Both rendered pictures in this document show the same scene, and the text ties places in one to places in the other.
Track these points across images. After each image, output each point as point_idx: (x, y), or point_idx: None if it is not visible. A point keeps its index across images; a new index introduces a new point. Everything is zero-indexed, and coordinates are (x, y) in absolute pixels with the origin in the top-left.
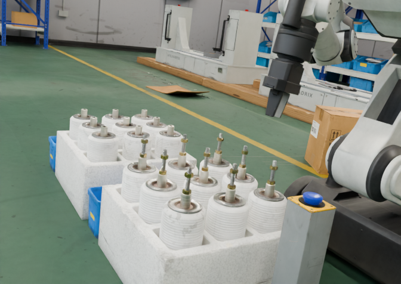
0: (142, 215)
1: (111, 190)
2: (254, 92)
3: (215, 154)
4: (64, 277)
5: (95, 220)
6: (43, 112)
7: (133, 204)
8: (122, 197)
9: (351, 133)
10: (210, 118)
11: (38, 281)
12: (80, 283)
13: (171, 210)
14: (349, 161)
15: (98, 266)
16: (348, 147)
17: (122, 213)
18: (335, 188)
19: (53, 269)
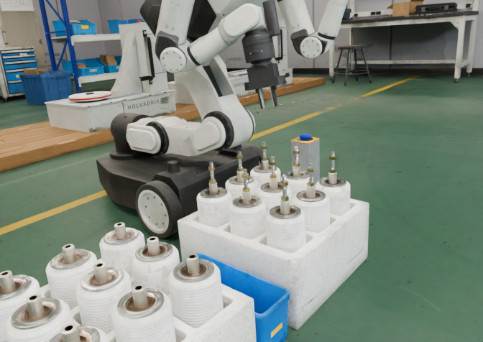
0: (328, 223)
1: (300, 253)
2: None
3: (216, 184)
4: (369, 322)
5: (285, 320)
6: None
7: (313, 233)
8: (307, 242)
9: (226, 110)
10: None
11: (394, 333)
12: (364, 309)
13: (347, 184)
14: (242, 125)
15: (332, 311)
16: (235, 118)
17: (330, 238)
18: (182, 170)
19: (370, 335)
